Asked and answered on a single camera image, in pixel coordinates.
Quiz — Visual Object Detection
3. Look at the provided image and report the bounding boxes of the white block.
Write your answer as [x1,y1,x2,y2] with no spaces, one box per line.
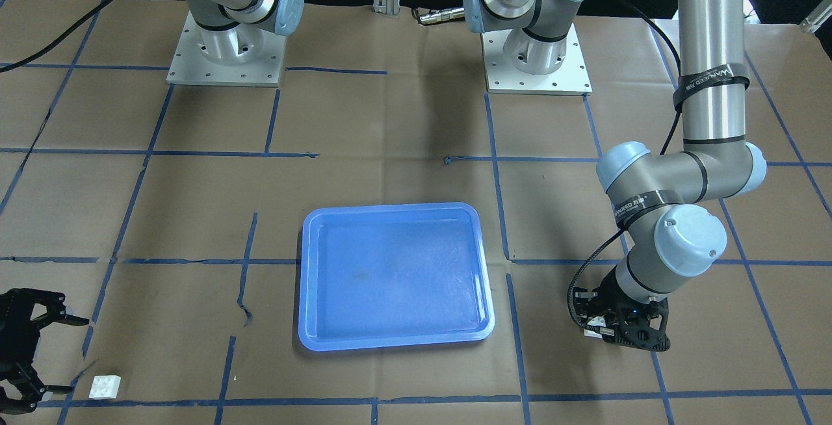
[584,316,615,339]
[88,375,122,400]

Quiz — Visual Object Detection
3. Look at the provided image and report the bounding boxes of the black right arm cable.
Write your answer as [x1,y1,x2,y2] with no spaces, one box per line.
[0,0,131,75]

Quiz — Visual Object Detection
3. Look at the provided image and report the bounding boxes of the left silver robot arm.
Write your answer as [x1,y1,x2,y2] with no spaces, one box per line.
[463,0,767,353]

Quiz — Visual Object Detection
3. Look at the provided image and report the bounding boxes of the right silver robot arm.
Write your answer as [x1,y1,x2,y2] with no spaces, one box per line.
[1,0,304,415]

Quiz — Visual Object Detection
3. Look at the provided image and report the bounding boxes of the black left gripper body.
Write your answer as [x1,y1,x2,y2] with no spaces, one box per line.
[571,269,669,335]

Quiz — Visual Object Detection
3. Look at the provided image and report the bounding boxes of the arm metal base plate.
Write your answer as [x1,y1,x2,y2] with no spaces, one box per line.
[166,13,287,88]
[480,25,593,96]

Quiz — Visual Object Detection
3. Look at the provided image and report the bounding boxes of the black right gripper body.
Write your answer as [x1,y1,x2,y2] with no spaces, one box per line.
[1,288,65,415]

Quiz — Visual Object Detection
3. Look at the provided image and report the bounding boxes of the blue plastic tray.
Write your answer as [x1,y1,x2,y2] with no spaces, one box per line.
[298,202,496,353]

